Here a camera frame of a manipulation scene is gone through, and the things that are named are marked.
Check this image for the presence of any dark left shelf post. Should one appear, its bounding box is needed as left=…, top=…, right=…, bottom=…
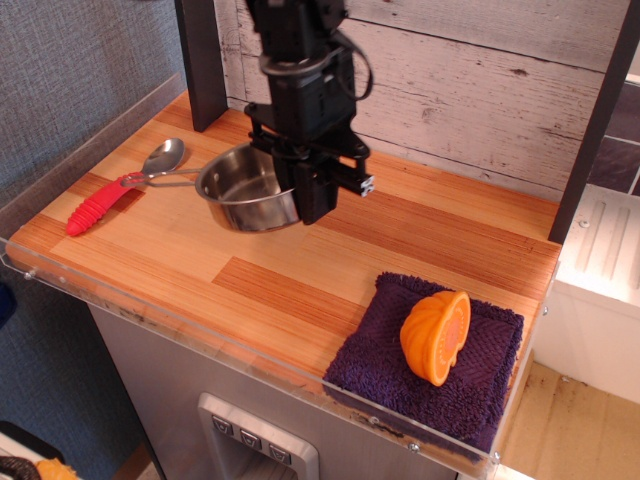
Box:
left=174, top=0, right=228, bottom=132

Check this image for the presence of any dark right shelf post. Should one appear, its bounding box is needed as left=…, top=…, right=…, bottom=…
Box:
left=548, top=0, right=639, bottom=244

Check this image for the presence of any red handled metal spoon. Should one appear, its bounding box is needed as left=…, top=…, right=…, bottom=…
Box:
left=65, top=138, right=185, bottom=236

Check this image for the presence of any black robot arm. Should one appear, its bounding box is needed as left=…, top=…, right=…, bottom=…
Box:
left=245, top=1, right=374, bottom=225

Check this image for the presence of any orange plastic pumpkin half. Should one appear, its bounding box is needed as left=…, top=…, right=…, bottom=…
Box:
left=400, top=291, right=471, bottom=387

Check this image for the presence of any dark shelf post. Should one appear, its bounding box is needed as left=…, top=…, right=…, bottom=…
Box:
left=174, top=0, right=228, bottom=132
left=548, top=0, right=639, bottom=244

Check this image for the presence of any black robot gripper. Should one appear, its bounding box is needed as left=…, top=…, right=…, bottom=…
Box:
left=245, top=54, right=374, bottom=225

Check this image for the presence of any orange toy bottom left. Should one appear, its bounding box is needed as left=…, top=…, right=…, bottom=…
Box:
left=0, top=452, right=79, bottom=480

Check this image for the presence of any stainless steel pot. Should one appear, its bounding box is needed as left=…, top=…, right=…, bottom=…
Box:
left=121, top=143, right=300, bottom=233

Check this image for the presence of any clear acrylic table guard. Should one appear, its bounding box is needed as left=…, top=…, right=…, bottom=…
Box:
left=1, top=79, right=560, bottom=479

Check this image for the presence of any purple cloth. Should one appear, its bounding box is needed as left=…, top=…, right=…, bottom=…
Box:
left=324, top=272, right=524, bottom=452

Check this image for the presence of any white toy sink unit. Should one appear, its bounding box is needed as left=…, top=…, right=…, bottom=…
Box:
left=530, top=74, right=640, bottom=405

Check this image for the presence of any silver toy fridge cabinet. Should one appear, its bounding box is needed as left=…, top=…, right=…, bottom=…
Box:
left=91, top=307, right=455, bottom=479

